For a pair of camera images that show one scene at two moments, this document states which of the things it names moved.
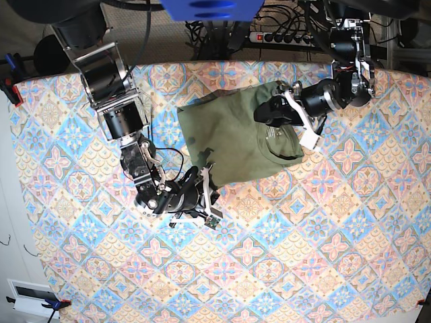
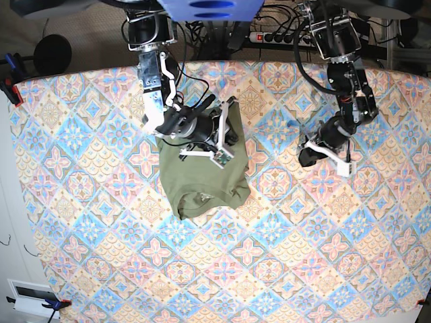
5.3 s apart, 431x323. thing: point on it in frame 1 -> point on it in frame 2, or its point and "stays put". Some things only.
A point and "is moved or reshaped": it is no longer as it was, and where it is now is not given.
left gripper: [204, 204] -> [204, 130]
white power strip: [283, 38] stays put
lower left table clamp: [52, 305] stays put
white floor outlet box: [29, 297] stays put
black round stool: [48, 57] stays put
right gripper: [277, 112] -> [333, 138]
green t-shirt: [221, 130] is moved or reshaped
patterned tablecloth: [343, 237] stays put
